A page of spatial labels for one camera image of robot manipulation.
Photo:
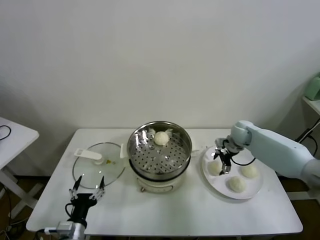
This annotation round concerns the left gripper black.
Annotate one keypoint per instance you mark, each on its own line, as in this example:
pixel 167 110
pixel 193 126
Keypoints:
pixel 82 202

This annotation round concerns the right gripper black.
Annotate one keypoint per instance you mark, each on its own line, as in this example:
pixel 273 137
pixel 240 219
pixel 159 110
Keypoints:
pixel 226 152

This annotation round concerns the white steamed baozi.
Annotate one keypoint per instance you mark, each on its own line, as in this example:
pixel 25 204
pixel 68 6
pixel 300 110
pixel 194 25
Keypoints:
pixel 160 138
pixel 249 171
pixel 236 184
pixel 213 168

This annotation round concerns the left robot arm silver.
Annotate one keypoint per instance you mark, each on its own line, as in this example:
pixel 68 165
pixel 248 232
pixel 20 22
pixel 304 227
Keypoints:
pixel 80 231

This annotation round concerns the stainless steel steamer basket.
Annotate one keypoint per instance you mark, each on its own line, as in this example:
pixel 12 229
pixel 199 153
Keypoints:
pixel 170 160

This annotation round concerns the white round plate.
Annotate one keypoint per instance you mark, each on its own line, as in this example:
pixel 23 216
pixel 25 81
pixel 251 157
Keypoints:
pixel 252 187

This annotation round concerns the cream electric pot base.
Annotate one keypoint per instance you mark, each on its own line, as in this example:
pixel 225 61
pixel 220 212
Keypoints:
pixel 155 183

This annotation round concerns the white side table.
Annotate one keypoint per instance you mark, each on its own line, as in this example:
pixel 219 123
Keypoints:
pixel 15 140

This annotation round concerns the white shelf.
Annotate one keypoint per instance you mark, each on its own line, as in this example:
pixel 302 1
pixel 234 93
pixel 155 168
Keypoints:
pixel 312 103

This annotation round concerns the pale green appliance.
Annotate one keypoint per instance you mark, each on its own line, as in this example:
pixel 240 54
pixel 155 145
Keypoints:
pixel 313 87

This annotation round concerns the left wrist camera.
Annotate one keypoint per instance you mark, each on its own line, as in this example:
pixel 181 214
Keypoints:
pixel 63 226

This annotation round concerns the white floor frame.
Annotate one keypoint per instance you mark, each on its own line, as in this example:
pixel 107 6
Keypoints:
pixel 313 191

